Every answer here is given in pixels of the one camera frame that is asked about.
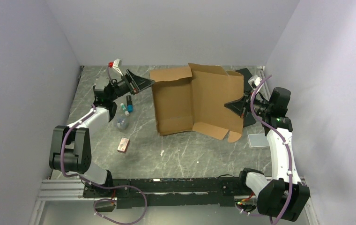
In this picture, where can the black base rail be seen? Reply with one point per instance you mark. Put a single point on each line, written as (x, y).
(223, 191)

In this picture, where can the red staples box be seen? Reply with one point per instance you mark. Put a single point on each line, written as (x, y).
(123, 145)

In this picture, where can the white rectangular tray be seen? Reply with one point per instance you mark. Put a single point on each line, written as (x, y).
(257, 141)

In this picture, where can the aluminium frame rail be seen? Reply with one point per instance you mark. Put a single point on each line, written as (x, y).
(61, 190)

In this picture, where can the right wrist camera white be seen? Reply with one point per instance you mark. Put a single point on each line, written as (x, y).
(254, 81)

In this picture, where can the green white glue stick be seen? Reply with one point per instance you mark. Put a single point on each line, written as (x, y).
(124, 109)

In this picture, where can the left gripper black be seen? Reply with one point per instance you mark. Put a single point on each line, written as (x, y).
(140, 83)

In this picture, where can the black foam block far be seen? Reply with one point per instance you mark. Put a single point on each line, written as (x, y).
(245, 72)

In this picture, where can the black foam block near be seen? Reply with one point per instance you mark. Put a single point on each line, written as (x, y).
(248, 119)

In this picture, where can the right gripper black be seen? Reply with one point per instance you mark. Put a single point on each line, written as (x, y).
(239, 106)

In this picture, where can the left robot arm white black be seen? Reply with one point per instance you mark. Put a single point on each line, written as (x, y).
(71, 152)

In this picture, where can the brown cardboard box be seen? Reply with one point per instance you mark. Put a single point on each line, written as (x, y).
(192, 98)

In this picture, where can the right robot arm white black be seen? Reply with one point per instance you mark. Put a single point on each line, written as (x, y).
(283, 196)

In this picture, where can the black foam block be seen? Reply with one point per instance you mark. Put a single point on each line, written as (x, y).
(248, 119)
(245, 72)

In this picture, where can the blue capped marker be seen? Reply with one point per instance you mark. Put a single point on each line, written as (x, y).
(129, 103)

